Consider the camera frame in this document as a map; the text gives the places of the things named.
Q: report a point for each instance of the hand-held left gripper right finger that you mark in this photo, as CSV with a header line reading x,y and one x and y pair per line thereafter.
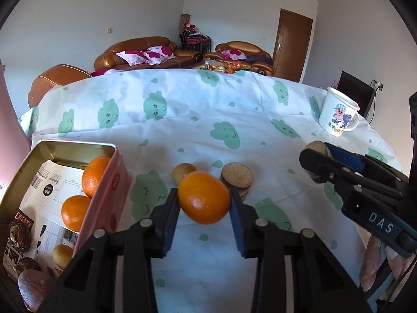
x,y
237,231

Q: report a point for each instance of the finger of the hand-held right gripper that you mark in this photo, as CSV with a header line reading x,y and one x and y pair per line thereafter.
x,y
325,171
350,162

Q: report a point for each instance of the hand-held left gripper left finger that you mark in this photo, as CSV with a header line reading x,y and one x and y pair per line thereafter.
x,y
169,234

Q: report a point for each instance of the orange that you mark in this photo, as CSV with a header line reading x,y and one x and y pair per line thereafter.
x,y
203,195
73,213
94,177

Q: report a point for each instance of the pink tin box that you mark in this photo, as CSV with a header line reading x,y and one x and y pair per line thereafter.
x,y
107,202

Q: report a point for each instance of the brown longan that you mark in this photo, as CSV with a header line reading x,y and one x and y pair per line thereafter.
x,y
62,256
183,173

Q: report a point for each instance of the dark brown round pastry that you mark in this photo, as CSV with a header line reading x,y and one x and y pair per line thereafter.
x,y
26,265

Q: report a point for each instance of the red label snack packet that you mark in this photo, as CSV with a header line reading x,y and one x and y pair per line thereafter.
x,y
19,231

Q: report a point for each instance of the person's right hand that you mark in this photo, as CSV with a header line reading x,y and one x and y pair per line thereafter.
x,y
371,264

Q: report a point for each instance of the white cartoon mug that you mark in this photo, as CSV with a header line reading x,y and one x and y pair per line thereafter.
x,y
337,114

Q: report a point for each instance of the round cracker stack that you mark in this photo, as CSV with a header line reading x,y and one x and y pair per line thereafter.
x,y
237,176

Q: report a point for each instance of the black television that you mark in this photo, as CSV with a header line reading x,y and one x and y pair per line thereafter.
x,y
355,93

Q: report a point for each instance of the printed paper leaflet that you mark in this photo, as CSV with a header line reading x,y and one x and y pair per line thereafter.
x,y
58,182

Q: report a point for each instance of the white tablecloth with green clouds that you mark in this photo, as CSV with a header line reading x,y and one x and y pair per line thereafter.
x,y
195,111

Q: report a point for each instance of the brown wooden door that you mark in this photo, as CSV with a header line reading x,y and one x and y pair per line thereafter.
x,y
291,45

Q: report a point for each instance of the cluttered coffee table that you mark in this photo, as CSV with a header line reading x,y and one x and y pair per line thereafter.
x,y
224,67

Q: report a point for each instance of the brown leather armchair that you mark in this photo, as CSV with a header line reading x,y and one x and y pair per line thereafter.
x,y
247,47

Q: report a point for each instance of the pink floral pillow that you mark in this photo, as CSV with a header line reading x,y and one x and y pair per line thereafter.
x,y
234,54
158,54
132,57

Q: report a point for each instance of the stacked dark chairs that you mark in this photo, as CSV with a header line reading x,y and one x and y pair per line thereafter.
x,y
195,40

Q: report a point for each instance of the pink electric kettle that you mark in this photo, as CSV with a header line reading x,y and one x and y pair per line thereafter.
x,y
9,130

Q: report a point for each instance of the brown leather sofa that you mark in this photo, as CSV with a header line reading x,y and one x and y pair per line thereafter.
x,y
136,44

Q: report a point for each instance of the brown leather chair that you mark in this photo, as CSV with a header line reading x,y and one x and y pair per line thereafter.
x,y
55,78

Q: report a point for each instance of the tall patterned floor vase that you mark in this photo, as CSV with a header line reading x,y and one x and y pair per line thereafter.
x,y
185,22

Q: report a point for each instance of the wall power socket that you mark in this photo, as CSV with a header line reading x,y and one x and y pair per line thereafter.
x,y
378,85

